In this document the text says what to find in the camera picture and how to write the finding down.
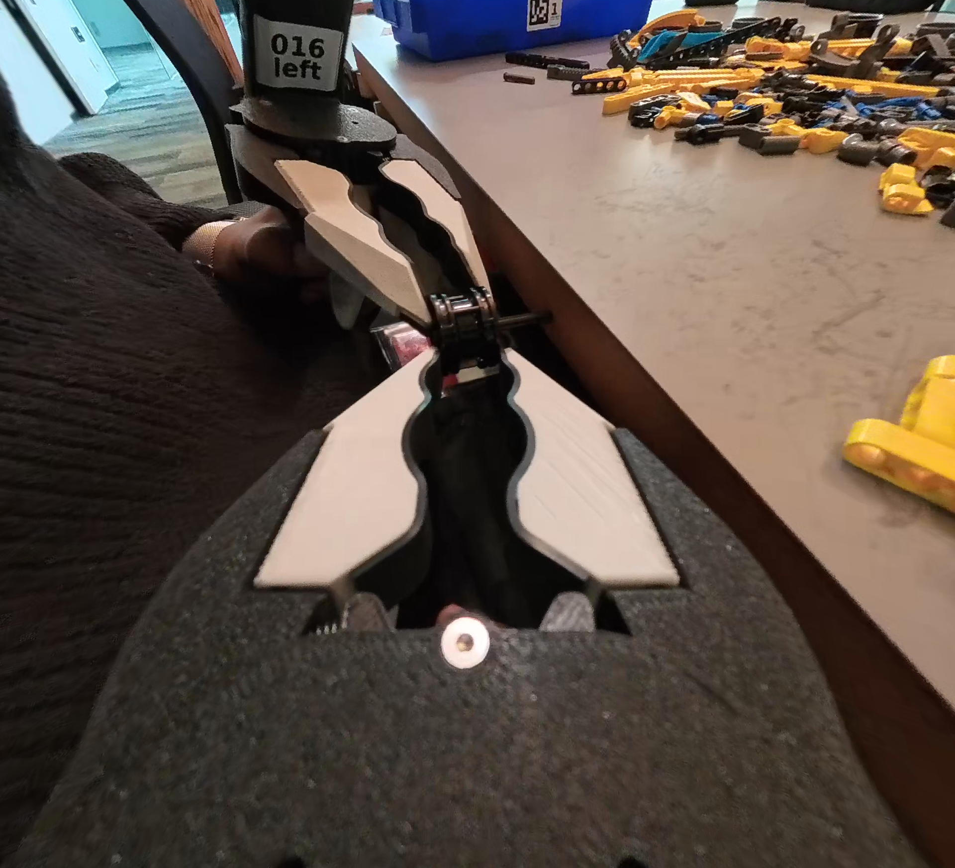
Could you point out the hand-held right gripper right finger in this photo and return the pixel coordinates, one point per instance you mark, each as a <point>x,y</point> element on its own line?
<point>597,510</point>

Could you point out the person's left forearm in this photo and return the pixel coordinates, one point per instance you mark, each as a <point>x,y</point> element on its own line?
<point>134,204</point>

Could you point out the metal wristwatch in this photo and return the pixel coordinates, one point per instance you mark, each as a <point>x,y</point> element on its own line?
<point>205,241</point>

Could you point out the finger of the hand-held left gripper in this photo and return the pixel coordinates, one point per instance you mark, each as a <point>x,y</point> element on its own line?
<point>351,241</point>
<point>440,212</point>

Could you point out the pile of toy building pieces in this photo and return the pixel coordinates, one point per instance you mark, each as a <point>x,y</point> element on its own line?
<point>783,92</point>

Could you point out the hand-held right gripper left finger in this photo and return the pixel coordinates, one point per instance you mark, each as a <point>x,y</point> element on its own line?
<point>343,510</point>

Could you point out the black toy wheel rim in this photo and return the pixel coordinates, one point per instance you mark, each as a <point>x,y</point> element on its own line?
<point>462,323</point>

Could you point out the black office chair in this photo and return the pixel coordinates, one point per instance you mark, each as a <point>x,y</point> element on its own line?
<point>171,40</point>

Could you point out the person's left hand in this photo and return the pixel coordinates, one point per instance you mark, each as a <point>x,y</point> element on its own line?
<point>261,249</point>

